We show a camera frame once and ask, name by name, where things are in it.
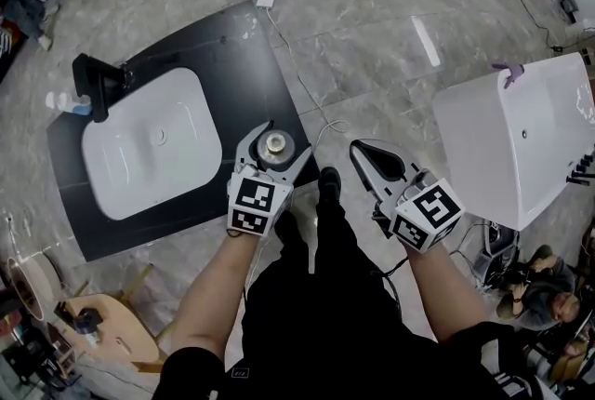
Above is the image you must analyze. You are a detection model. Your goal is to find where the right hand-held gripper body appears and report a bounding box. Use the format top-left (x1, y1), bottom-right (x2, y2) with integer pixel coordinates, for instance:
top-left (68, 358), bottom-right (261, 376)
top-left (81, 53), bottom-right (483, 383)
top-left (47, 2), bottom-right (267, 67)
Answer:
top-left (377, 167), bottom-right (467, 256)

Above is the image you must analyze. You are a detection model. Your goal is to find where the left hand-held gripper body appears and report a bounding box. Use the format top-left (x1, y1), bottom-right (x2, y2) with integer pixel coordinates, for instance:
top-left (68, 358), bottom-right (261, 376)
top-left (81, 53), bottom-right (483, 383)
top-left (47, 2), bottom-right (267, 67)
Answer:
top-left (226, 159), bottom-right (295, 240)

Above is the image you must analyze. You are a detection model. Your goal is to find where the dark bottle with silver cap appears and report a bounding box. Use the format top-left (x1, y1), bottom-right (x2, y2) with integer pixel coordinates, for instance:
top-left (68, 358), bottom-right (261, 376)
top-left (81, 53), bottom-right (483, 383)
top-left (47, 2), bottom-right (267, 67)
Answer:
top-left (254, 128), bottom-right (297, 172)

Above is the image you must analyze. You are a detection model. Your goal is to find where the person's left forearm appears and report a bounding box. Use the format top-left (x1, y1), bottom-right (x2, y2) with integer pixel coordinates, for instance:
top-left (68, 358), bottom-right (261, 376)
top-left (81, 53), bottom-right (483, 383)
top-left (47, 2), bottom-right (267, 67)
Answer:
top-left (168, 224), bottom-right (262, 365)

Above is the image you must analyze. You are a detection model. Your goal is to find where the person's right forearm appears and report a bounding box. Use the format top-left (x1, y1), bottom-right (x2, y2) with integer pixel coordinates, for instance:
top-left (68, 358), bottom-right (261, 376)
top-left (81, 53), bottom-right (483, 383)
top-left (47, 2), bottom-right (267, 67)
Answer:
top-left (403, 243), bottom-right (490, 344)

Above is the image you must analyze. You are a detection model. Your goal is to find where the black sink counter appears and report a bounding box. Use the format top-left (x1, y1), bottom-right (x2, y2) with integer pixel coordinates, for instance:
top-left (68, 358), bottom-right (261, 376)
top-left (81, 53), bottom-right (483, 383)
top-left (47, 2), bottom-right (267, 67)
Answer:
top-left (46, 0), bottom-right (323, 263)

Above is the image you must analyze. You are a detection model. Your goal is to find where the white sink basin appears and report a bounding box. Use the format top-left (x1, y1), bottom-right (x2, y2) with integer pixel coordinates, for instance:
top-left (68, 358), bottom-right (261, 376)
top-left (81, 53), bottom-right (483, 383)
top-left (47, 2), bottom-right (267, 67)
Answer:
top-left (82, 66), bottom-right (222, 222)

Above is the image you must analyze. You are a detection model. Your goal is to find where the white and blue bottle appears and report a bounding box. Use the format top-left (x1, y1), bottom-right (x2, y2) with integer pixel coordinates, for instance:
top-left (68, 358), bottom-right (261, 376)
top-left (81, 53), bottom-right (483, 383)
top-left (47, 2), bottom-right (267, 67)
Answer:
top-left (45, 91), bottom-right (93, 116)

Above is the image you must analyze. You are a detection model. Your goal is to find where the person's black shoe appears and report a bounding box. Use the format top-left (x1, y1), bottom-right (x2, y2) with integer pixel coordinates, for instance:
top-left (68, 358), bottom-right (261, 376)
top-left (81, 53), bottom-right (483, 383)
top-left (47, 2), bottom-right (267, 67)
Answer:
top-left (317, 166), bottom-right (343, 205)

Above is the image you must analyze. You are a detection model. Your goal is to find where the white bathtub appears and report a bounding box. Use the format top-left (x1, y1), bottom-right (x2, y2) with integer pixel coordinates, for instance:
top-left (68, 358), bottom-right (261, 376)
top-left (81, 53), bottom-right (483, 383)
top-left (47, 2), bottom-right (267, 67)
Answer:
top-left (431, 50), bottom-right (595, 233)

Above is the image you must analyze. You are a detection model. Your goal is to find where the person's black clothing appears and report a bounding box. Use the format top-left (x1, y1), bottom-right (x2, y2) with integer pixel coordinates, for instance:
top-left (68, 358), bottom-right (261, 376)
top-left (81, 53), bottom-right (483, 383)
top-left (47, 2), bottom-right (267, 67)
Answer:
top-left (156, 191), bottom-right (548, 400)

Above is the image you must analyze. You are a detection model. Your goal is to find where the purple cloth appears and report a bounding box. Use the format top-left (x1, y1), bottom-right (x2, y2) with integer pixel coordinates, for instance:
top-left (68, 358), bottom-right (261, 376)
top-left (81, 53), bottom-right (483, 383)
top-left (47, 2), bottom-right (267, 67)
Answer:
top-left (491, 61), bottom-right (526, 91)

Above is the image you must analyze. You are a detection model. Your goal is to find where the black tub faucet set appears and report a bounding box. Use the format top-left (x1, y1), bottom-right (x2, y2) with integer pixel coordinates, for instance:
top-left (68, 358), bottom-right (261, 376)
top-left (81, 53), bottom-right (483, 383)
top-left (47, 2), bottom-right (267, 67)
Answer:
top-left (563, 150), bottom-right (595, 186)

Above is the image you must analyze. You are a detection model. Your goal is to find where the light wooden table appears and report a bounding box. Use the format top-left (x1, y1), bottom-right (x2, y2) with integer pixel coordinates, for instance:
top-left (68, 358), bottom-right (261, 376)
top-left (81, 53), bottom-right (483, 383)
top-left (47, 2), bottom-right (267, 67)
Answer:
top-left (63, 292), bottom-right (163, 366)

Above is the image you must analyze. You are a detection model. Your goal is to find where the black device on table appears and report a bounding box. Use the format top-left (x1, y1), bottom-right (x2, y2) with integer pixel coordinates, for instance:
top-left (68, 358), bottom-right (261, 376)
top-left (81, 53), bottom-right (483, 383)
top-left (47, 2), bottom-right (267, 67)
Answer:
top-left (73, 307), bottom-right (104, 336)

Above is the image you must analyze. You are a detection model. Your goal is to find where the round beige basin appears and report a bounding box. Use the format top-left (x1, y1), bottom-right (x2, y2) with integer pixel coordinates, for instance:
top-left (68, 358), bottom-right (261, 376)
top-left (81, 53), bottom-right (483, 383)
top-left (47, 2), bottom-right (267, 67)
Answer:
top-left (6, 247), bottom-right (63, 322)

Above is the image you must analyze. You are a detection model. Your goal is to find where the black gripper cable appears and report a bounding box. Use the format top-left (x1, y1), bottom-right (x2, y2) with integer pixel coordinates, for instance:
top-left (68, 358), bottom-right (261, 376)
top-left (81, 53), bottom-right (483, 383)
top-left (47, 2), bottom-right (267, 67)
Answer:
top-left (369, 255), bottom-right (411, 313)

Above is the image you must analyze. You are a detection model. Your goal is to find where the white power cable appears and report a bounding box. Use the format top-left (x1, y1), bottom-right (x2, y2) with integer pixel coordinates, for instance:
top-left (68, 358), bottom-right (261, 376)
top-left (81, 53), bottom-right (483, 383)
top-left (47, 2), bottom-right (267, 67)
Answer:
top-left (265, 7), bottom-right (349, 148)

